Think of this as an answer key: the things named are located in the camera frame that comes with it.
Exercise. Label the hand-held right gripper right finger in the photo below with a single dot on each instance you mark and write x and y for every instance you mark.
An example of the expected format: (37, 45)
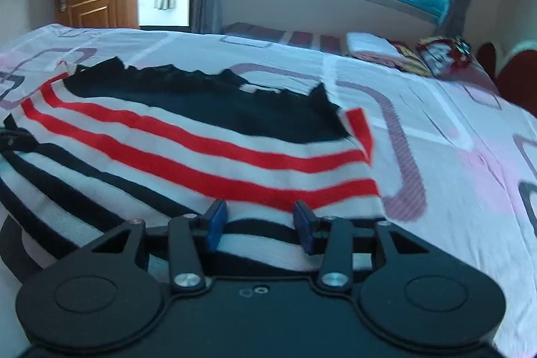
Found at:
(305, 228)

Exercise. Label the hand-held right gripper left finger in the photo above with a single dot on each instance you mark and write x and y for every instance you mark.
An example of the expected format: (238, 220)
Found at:
(216, 226)

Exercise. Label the striped knit sweater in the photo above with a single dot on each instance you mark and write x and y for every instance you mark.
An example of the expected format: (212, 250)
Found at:
(188, 148)

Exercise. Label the bed with patterned sheet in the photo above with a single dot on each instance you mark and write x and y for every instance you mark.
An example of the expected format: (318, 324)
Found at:
(453, 182)

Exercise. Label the white folded cloth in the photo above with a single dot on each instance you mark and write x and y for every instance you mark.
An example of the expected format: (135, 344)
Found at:
(369, 43)

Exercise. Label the shiny gift bow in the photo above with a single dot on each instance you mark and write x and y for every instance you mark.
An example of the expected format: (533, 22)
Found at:
(461, 47)

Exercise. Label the red scalloped headboard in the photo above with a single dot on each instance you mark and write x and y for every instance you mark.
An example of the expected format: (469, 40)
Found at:
(514, 77)

